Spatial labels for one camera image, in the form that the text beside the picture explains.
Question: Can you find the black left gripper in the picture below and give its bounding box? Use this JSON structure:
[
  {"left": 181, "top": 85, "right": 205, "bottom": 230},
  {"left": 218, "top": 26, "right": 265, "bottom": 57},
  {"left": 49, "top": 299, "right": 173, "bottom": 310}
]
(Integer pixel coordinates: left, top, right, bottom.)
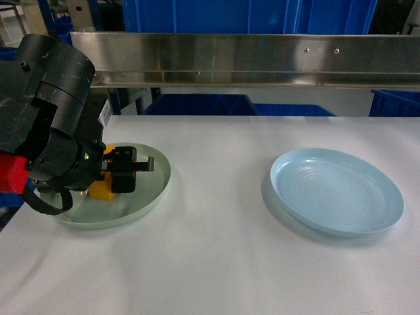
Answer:
[{"left": 70, "top": 137, "right": 154, "bottom": 194}]

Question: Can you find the yellow toy block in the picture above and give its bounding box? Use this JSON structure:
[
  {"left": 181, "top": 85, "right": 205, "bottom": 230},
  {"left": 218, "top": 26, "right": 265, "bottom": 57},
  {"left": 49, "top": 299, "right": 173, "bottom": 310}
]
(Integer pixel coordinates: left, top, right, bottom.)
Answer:
[{"left": 88, "top": 143, "right": 117, "bottom": 200}]

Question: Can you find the light green plate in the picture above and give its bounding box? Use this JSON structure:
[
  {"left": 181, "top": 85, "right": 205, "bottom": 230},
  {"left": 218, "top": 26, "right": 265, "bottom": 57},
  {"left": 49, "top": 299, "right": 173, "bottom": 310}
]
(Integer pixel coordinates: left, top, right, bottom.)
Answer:
[{"left": 54, "top": 142, "right": 171, "bottom": 230}]

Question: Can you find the blue bin lower left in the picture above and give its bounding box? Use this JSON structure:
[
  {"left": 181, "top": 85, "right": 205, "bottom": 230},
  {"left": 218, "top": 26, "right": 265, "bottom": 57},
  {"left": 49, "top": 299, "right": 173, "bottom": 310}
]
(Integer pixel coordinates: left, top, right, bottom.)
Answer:
[{"left": 144, "top": 94, "right": 259, "bottom": 116}]

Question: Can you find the blue bin lower middle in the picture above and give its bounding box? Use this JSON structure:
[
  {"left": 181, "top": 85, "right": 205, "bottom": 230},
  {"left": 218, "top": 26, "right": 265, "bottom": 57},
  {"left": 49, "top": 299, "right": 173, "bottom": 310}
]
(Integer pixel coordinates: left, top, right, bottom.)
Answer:
[{"left": 254, "top": 104, "right": 335, "bottom": 117}]

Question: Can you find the light blue plate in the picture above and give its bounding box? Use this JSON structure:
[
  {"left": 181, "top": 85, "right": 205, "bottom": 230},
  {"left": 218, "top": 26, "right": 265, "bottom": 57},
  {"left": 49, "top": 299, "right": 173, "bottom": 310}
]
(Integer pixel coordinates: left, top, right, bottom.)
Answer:
[{"left": 270, "top": 148, "right": 405, "bottom": 237}]

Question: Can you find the large blue bin upper left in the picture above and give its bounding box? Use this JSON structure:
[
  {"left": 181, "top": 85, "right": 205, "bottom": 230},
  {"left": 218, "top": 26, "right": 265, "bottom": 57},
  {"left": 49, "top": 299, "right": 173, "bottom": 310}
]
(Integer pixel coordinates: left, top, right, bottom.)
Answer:
[{"left": 122, "top": 0, "right": 377, "bottom": 35}]

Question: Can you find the blue bin lower right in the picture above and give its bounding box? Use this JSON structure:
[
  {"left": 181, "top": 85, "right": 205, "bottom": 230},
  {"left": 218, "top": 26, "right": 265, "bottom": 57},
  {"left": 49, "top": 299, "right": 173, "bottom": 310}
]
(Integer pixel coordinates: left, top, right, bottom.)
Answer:
[{"left": 369, "top": 90, "right": 419, "bottom": 117}]

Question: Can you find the black cable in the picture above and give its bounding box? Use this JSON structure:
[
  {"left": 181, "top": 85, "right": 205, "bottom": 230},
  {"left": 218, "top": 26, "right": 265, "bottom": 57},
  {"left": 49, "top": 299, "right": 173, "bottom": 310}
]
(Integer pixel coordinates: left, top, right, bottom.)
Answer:
[{"left": 22, "top": 187, "right": 74, "bottom": 216}]

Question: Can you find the stainless steel shelf rail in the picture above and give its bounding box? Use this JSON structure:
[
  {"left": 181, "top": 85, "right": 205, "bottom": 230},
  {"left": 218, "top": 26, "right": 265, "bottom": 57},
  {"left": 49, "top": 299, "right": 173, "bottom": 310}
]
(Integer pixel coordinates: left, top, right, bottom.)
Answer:
[{"left": 71, "top": 32, "right": 419, "bottom": 90}]

